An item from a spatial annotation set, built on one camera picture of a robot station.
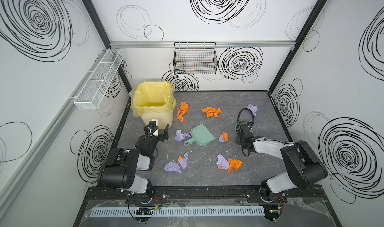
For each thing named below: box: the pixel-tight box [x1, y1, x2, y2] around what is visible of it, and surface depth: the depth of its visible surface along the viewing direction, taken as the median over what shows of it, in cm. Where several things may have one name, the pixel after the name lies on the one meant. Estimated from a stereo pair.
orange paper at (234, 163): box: [227, 158, 243, 173], surface depth 84 cm
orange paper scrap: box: [177, 101, 189, 123], surface depth 109 cm
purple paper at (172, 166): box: [164, 161, 182, 173], surface depth 84 cm
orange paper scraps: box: [201, 107, 221, 118], surface depth 109 cm
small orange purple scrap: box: [218, 130, 229, 143], surface depth 95 cm
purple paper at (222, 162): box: [216, 154, 230, 170], surface depth 85 cm
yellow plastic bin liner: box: [128, 81, 177, 117], surface depth 88 cm
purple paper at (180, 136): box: [175, 129, 191, 142], surface depth 94 cm
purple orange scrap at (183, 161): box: [177, 152, 189, 170], surface depth 86 cm
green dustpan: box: [183, 123, 216, 146], surface depth 97 cm
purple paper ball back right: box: [246, 104, 258, 116], surface depth 108 cm
